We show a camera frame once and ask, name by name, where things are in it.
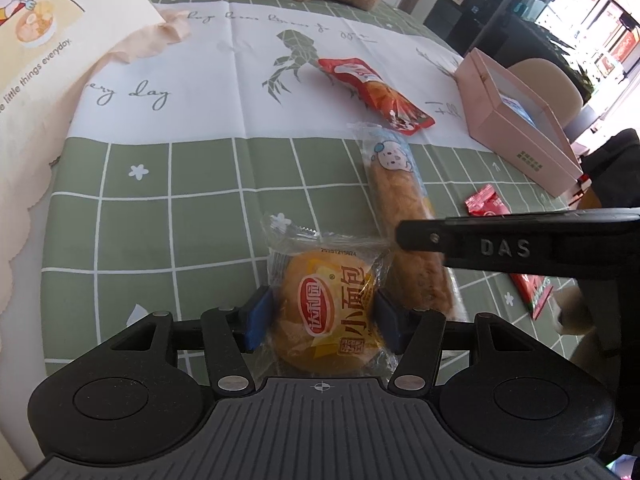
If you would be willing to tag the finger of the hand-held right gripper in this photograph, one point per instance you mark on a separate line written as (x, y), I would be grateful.
(420, 234)

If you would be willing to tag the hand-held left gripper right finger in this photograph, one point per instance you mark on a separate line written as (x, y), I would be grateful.
(386, 321)

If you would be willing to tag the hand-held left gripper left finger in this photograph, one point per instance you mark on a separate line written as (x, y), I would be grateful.
(257, 321)

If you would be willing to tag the long bread packet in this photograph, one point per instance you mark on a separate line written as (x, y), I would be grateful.
(400, 195)

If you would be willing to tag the round bun packet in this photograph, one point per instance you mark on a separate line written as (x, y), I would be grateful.
(325, 310)

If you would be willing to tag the pink cardboard box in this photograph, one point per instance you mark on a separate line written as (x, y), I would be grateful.
(520, 135)

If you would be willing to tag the person's right hand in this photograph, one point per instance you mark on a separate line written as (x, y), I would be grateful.
(575, 310)

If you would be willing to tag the red green snack packet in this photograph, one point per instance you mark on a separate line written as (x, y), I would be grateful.
(534, 292)

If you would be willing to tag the small red packet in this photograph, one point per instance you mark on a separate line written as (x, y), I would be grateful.
(485, 201)

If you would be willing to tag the chair with black jacket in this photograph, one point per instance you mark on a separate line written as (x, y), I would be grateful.
(615, 170)

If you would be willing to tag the green checked tablecloth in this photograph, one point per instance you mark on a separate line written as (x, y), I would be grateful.
(175, 200)

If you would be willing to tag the blue white packet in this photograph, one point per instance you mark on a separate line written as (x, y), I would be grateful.
(517, 109)

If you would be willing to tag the beige chair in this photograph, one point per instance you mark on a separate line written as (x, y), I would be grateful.
(547, 85)

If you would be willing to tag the tall black cabinet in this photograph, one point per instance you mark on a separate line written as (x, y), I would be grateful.
(482, 15)

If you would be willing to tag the cream printed cloth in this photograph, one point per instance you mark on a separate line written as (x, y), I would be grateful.
(45, 75)

